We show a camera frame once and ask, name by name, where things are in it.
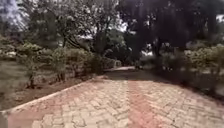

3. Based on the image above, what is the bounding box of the group of tall trees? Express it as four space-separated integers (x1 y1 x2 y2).
0 0 224 68

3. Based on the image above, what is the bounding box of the red and grey brick path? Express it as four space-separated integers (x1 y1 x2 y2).
6 65 224 128

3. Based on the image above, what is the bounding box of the row of green bushes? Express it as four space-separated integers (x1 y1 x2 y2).
0 35 123 90

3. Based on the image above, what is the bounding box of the bare brown soil bed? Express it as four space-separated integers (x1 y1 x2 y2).
0 73 96 112

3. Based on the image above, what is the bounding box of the pale stone kerb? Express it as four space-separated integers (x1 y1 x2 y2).
0 77 98 128

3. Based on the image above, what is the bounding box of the grass lawn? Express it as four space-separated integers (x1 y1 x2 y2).
0 59 41 94

